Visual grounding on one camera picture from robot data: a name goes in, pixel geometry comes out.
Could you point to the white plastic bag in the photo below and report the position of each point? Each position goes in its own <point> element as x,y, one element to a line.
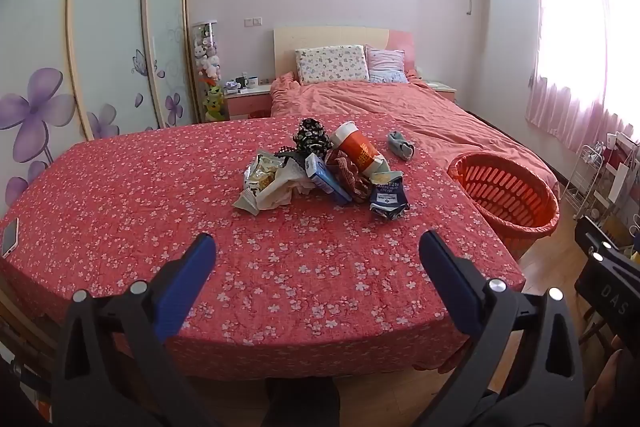
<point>287,187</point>

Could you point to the pink window curtain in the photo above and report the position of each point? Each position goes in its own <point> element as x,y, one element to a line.
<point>565,97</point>

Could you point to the white mug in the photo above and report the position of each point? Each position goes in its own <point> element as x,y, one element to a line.
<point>251,82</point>

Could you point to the blue and white packet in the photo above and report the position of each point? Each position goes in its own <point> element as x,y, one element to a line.
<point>390,202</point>

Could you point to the pale grey-green wrapper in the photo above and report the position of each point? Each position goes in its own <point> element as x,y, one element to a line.
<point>250,202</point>

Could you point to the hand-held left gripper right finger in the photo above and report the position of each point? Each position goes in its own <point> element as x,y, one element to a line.
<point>450,287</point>

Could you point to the yellow and white snack bag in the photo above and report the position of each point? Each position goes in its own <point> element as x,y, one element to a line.
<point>265,174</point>

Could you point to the red checkered scrunchie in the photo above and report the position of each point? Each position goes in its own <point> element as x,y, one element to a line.
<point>350,179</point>

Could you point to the clear column of plush toys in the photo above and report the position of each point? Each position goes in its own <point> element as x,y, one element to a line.
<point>209,62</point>

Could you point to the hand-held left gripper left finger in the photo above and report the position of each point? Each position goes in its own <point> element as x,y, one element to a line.
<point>185,287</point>

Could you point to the pink and white nightstand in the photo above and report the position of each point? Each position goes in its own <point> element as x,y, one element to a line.
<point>442,88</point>
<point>245,104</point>

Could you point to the white storage cart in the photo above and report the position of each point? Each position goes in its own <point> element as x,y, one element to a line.
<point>620,167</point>

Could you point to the orange cup with white lid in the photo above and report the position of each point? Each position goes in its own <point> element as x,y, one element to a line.
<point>357,149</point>

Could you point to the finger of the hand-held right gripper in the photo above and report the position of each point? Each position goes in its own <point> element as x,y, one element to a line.
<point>590,234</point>

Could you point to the black dotted hair scrunchie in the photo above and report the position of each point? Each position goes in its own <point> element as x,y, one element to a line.
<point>311,134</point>

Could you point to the red floral tablecloth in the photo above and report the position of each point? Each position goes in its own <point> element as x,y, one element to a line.
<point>300,267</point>

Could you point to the pink striped pillow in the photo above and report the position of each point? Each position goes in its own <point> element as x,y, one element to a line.
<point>387,64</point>

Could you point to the orange plastic laundry basket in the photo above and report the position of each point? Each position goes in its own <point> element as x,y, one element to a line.
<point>500,194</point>

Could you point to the white smartphone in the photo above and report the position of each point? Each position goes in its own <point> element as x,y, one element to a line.
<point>10,237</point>

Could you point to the wardrobe with flower-print glass doors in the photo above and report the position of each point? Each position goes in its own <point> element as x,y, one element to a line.
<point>110,32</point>

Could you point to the salmon duvet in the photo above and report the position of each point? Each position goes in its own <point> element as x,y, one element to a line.
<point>400,107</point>

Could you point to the grey sock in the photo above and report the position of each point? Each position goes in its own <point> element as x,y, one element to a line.
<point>400,146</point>

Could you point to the white floral pillow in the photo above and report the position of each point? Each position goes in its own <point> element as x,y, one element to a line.
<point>330,64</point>

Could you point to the blue box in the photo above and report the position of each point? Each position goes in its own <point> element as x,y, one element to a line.
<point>325,177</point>

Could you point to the white wall switch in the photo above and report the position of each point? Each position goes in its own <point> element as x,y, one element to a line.
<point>253,22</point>

